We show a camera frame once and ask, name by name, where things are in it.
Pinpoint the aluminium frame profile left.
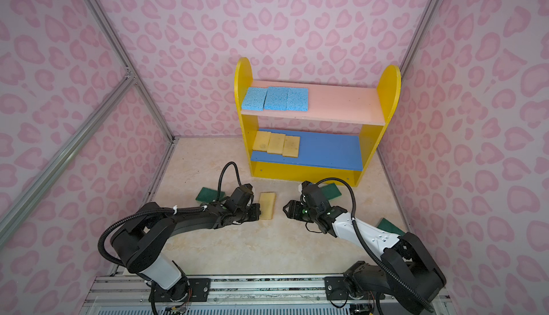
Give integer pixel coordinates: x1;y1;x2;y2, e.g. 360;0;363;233
1;0;171;244

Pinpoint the aluminium frame profile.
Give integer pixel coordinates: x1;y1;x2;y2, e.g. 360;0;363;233
400;0;443;79
1;0;171;244

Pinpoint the blue sponge floor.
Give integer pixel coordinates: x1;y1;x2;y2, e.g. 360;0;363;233
286;88;309;112
264;86;289;111

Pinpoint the yellow sponge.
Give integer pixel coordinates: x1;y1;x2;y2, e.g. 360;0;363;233
267;132;285;155

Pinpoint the yellow sponge shelf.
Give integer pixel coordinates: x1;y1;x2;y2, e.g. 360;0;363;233
252;131;271;152

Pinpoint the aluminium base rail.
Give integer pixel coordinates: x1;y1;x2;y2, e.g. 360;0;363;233
79;273;455;315

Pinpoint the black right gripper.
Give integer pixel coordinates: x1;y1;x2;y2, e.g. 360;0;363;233
280;200;320;224

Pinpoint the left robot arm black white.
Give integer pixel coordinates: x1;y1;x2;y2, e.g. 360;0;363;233
98;184;261;300

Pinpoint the yellow sponge floor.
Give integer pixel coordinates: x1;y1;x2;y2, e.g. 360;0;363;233
282;136;300;158
259;192;276;220

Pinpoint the yellow wooden shelf unit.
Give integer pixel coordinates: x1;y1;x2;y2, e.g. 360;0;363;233
234;58;402;186

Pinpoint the green scouring pad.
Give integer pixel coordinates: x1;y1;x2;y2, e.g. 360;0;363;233
377;218;405;236
195;187;226;204
320;183;342;201

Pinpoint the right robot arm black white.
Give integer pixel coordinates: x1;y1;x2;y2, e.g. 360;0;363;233
283;181;447;314

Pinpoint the aluminium frame profile right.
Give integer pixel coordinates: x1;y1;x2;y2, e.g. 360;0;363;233
400;0;443;79

